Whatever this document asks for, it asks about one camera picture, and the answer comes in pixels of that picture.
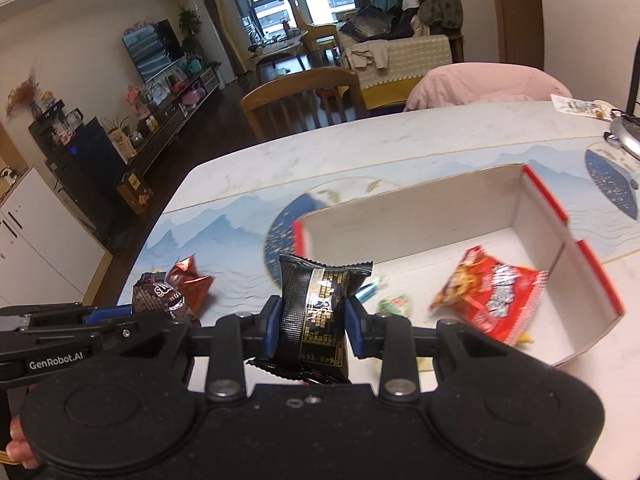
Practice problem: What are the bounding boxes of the green white snack packet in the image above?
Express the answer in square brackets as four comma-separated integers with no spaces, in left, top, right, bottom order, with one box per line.
[376,295,412,318]

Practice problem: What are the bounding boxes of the pink cushion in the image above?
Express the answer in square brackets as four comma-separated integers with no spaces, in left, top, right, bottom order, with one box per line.
[405,62,572,112]

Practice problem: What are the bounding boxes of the television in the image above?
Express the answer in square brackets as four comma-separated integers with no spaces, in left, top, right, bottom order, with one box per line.
[122,20,184,84]

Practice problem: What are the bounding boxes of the white cabinet with shelves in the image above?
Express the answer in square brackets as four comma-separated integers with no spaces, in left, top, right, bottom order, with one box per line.
[0,123,114,309]

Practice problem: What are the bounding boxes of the sofa with clothes pile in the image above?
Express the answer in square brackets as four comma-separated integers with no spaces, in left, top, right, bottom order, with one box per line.
[337,0,464,110]

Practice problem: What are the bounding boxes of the white paper packet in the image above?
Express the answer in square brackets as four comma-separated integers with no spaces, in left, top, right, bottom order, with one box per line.
[550,94,620,122]

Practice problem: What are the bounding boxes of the dark tv console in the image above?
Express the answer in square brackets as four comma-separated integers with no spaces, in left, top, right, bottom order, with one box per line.
[127,65,220,174]

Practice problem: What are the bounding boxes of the red white cardboard box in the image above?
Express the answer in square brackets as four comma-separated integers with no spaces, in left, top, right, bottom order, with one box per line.
[293,165,624,365]

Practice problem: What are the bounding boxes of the blue mountain table mat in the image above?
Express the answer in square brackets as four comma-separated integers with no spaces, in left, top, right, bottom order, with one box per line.
[131,136,639,321]

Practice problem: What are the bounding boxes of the red foil snack bag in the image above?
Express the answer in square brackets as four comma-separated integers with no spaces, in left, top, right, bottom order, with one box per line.
[165,255,214,314]

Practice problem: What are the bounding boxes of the red chips snack bag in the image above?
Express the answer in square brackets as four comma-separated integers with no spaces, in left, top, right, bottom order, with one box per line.
[430,246,548,346]

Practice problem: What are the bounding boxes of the black gold snack packet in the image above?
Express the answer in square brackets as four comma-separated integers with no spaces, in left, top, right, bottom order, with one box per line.
[248,254,373,385]

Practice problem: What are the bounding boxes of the wooden armchair by window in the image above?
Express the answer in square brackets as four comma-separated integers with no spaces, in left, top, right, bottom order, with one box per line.
[288,0,341,65]

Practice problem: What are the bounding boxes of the yellow gift box on floor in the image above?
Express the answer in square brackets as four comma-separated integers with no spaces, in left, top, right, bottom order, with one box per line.
[116,171,154,214]

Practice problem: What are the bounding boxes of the yellow minion snack packet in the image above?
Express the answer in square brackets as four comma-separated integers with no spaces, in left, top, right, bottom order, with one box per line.
[355,276,387,304]

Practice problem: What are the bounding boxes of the black small fridge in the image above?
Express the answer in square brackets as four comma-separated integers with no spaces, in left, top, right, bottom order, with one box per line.
[29,100,134,249]

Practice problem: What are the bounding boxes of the person's left hand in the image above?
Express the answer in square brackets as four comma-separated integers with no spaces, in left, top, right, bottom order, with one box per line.
[6,415,39,469]

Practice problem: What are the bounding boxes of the dark brown snack packet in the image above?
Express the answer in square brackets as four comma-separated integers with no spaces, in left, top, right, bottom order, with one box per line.
[132,272,201,327]

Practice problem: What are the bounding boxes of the wooden dining chair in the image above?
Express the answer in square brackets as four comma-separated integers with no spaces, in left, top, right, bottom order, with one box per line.
[240,67,370,142]

